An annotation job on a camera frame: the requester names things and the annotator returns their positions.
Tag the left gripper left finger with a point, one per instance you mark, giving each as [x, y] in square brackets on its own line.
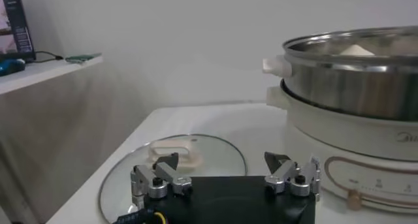
[163, 176]

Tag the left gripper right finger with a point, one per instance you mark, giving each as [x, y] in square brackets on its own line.
[290, 176]

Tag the white steamed baozi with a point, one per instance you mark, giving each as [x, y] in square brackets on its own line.
[356, 51]

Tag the perforated steel steamer basket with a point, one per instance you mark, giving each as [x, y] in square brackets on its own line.
[343, 91]

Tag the white electric cooker base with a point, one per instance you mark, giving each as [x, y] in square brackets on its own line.
[343, 137]

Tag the green circuit board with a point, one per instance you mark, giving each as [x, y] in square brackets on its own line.
[83, 58]

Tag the white side table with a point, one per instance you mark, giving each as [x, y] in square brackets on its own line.
[39, 73]

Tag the blue object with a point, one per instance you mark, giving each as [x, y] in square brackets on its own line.
[11, 67]

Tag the black monitor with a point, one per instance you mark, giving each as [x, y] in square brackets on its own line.
[16, 23]

